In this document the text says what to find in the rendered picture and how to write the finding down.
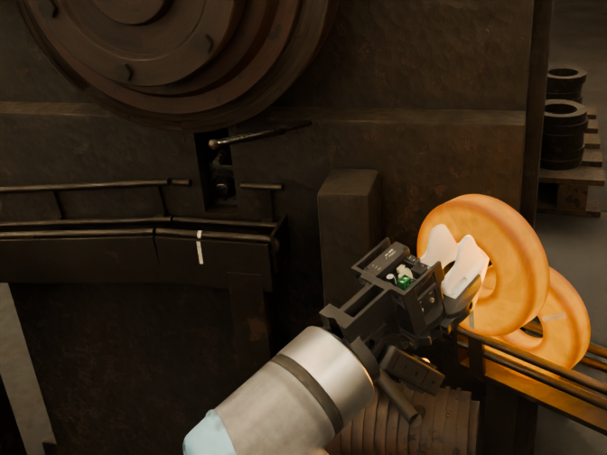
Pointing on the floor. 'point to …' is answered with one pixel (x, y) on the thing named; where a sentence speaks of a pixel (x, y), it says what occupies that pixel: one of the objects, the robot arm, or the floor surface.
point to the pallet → (569, 146)
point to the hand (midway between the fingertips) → (479, 250)
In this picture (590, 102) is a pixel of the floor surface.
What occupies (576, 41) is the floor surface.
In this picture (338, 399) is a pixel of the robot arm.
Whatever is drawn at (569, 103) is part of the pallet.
